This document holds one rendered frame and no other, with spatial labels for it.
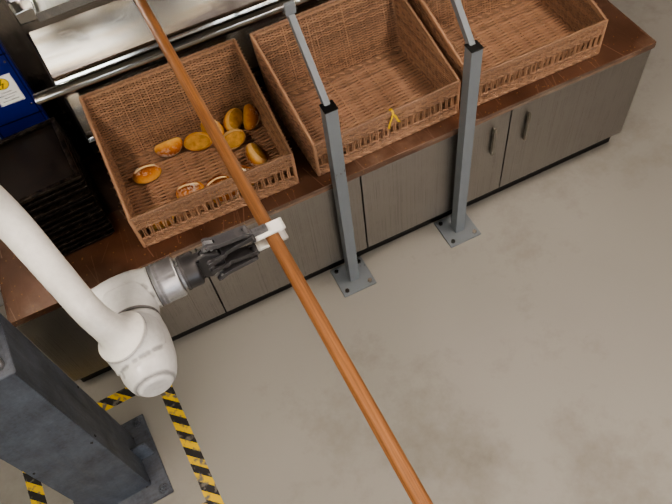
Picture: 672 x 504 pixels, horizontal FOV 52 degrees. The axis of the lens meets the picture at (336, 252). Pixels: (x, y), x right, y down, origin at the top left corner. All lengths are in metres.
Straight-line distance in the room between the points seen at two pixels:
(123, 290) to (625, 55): 2.01
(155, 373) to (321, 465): 1.27
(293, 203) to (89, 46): 0.80
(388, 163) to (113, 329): 1.34
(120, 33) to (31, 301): 0.88
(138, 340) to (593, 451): 1.69
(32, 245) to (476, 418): 1.71
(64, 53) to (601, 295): 2.06
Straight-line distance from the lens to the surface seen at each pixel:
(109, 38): 2.35
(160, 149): 2.46
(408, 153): 2.38
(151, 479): 2.59
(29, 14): 2.28
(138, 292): 1.41
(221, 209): 2.26
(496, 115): 2.52
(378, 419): 1.25
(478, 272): 2.77
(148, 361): 1.29
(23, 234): 1.25
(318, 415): 2.53
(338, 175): 2.20
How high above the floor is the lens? 2.36
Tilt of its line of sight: 57 degrees down
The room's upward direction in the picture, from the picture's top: 10 degrees counter-clockwise
